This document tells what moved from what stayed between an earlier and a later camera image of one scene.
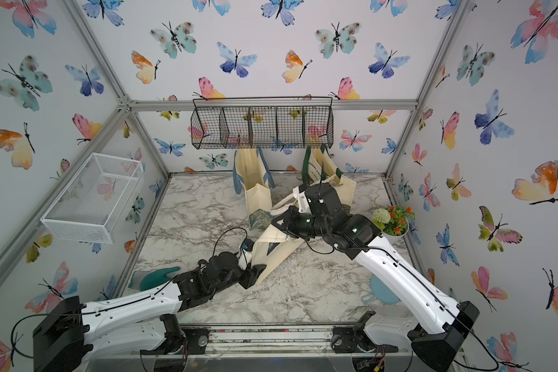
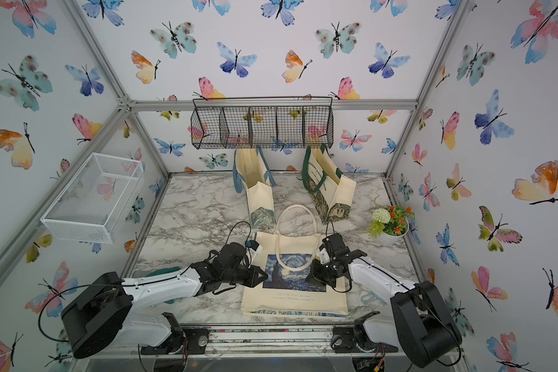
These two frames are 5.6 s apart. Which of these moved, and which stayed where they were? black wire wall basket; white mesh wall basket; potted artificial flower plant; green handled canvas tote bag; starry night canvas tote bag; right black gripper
Moved: right black gripper; starry night canvas tote bag
Stayed: black wire wall basket; green handled canvas tote bag; potted artificial flower plant; white mesh wall basket
